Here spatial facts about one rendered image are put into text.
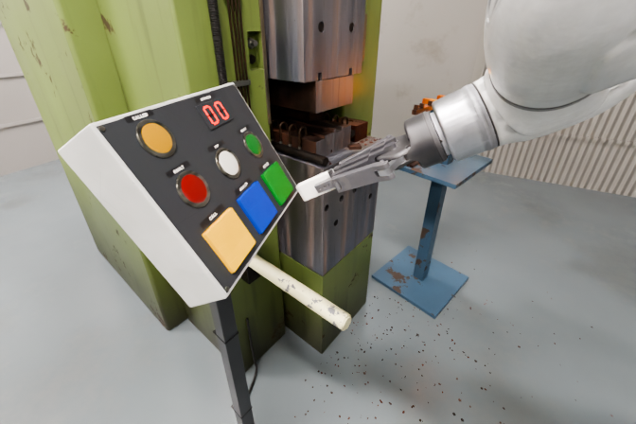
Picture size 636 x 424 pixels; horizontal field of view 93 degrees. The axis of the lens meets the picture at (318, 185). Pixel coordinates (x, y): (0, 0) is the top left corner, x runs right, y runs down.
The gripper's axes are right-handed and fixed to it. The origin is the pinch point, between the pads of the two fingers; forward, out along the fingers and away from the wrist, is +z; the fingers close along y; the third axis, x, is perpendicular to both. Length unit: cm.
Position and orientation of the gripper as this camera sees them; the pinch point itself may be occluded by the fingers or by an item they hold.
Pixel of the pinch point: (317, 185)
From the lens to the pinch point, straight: 50.3
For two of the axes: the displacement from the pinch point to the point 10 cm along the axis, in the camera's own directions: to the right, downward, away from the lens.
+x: -4.9, -8.3, -2.8
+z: -8.3, 3.5, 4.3
